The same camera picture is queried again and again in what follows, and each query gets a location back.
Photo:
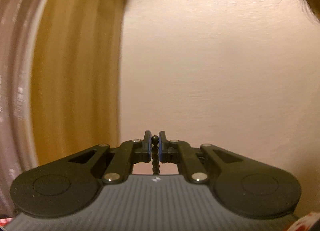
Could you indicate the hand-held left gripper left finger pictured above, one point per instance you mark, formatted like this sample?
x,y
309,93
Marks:
x,y
148,146

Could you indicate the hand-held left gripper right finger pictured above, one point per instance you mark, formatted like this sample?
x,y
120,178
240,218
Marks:
x,y
161,146

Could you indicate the wooden door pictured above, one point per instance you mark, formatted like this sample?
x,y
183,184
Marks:
x,y
80,71

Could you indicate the shiny grey curtain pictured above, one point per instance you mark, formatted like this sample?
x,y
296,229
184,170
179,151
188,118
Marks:
x,y
15,71

